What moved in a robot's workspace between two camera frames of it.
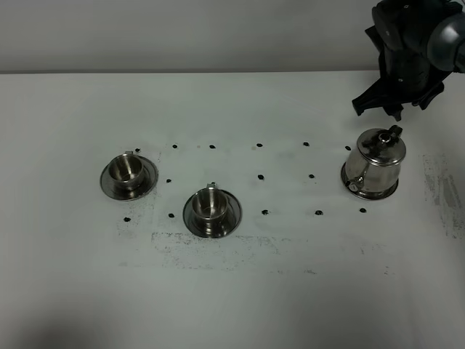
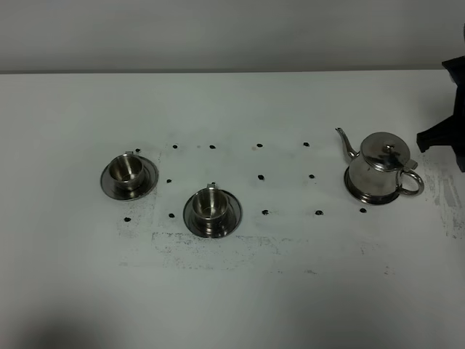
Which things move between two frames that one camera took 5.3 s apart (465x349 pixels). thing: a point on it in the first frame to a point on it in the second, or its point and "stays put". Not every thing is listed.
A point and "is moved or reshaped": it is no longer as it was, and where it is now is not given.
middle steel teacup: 209,206 stays put
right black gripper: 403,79 to 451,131
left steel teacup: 126,170 stays put
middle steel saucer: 232,220 stays put
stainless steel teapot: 372,170 is moved or reshaped
